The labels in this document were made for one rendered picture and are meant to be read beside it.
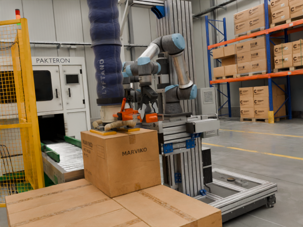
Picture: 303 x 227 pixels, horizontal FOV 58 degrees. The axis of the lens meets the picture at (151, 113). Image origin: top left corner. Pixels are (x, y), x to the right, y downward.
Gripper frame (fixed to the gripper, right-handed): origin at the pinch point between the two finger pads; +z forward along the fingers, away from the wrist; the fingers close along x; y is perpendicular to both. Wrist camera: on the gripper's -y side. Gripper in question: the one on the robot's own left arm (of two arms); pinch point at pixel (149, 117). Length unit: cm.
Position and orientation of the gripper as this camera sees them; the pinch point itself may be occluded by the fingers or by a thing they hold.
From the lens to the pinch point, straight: 160.1
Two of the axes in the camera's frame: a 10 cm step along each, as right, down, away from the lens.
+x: -8.7, 1.0, -4.8
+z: 0.8, 9.9, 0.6
